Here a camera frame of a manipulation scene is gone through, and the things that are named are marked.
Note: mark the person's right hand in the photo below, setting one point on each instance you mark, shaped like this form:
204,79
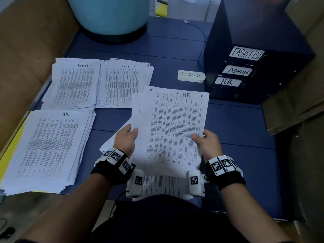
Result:
208,145

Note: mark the person's left hand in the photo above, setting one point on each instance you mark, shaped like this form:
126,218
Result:
125,141

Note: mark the bundle of printed papers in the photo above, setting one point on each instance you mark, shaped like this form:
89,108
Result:
174,129

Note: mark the neat stack of printed papers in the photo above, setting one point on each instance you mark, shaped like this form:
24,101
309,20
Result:
73,86
48,149
121,83

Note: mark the yellow folder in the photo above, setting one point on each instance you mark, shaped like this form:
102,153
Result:
7,159

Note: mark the person's left forearm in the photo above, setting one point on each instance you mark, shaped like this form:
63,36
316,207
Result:
60,215

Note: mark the person's right forearm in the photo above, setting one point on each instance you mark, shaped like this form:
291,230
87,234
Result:
248,215

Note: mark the person's dark trousers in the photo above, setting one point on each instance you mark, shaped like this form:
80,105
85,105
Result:
162,225

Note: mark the black marker wristband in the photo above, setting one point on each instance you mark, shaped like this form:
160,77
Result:
225,172
112,167

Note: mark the white power strip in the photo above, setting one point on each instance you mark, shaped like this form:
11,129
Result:
191,76

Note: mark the brown cardboard box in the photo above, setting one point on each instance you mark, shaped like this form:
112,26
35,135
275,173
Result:
303,83

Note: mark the teal cylindrical barrel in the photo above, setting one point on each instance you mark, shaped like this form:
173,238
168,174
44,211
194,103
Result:
109,15

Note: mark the yellow plastic item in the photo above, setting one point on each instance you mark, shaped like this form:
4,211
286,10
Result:
161,10

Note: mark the white partition panel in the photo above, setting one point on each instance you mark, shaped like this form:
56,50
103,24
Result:
192,7

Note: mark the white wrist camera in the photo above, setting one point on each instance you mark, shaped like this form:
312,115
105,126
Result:
134,183
195,183

